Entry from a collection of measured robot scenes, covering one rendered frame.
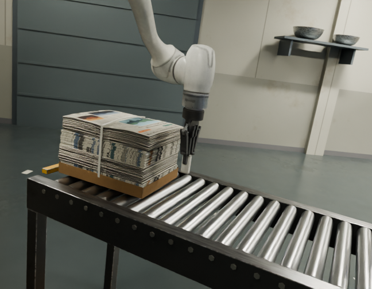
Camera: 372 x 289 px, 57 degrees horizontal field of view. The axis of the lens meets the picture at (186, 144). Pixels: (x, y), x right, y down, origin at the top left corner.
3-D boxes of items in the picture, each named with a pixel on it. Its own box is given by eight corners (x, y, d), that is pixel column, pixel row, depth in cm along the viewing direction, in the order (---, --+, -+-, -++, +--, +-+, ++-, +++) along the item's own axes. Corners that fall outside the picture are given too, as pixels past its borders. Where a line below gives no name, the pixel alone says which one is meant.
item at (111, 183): (104, 187, 125) (105, 176, 123) (144, 167, 151) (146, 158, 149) (142, 199, 119) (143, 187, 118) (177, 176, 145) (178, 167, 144)
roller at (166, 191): (134, 218, 111) (124, 226, 113) (196, 180, 152) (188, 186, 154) (126, 206, 112) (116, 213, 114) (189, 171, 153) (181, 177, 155)
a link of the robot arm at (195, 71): (218, 94, 117) (193, 88, 127) (225, 47, 113) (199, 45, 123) (194, 93, 110) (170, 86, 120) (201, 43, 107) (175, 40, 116)
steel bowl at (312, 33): (312, 42, 515) (315, 31, 511) (327, 42, 474) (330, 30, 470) (285, 38, 509) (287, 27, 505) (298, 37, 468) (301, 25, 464)
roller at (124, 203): (116, 204, 113) (115, 218, 115) (181, 171, 155) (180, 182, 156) (104, 200, 115) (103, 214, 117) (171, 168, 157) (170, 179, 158)
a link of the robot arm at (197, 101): (178, 89, 116) (176, 107, 117) (202, 94, 112) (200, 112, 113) (190, 89, 124) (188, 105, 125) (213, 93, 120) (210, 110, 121)
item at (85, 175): (58, 172, 133) (58, 161, 132) (103, 156, 158) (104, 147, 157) (91, 182, 127) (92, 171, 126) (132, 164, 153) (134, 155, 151)
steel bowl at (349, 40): (348, 47, 521) (350, 38, 518) (363, 47, 486) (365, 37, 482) (325, 44, 515) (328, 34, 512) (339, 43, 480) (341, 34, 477)
